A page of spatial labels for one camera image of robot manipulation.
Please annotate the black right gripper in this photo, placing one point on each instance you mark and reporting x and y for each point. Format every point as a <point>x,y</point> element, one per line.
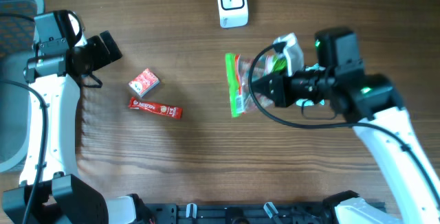
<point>278,93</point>

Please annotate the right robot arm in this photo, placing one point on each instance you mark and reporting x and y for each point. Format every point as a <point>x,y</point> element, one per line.
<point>369,104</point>

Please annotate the black mounting rail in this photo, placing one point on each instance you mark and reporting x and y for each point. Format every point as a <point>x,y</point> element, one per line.
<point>293,213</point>

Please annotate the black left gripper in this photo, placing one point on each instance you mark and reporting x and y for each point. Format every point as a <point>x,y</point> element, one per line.
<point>96,43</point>

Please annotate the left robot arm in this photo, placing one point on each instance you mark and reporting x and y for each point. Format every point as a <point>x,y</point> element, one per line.
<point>50,189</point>

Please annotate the light blue clear packet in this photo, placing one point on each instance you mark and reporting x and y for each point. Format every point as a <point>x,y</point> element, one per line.
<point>306,102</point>

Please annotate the grey plastic shopping basket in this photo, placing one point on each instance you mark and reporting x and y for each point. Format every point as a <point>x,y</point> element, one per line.
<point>18,37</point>

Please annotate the small red white carton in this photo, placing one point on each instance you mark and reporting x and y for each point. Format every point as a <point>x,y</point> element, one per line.
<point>144,82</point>

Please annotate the red coffee stick sachet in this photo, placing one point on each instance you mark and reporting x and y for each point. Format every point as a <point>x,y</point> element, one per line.
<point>156,108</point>

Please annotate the green snack bag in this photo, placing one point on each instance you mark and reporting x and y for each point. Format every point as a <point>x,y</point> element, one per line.
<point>237,70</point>

